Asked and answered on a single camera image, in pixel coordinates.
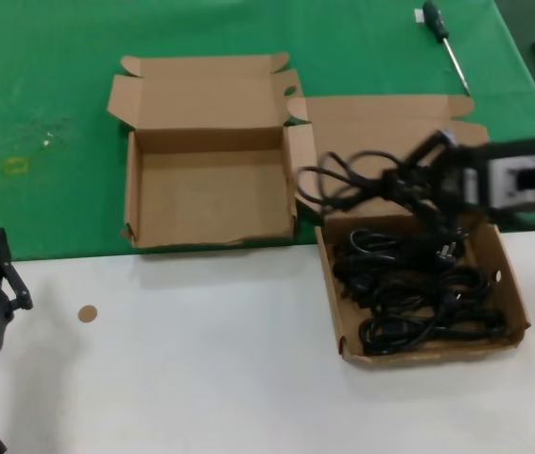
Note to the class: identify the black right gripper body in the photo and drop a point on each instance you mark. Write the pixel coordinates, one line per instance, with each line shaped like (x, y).
(463, 177)

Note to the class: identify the green tablecloth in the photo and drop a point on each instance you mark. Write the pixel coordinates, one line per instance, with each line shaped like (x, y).
(36, 71)

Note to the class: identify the small white paper piece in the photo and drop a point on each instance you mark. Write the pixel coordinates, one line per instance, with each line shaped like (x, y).
(418, 17)

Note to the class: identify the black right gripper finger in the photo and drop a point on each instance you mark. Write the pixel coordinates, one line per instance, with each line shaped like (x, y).
(407, 186)
(433, 147)

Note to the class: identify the round cardboard disc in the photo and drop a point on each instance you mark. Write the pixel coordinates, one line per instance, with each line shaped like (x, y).
(88, 314)

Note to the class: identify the empty brown cardboard box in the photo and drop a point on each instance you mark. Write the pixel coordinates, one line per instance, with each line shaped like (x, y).
(211, 189)

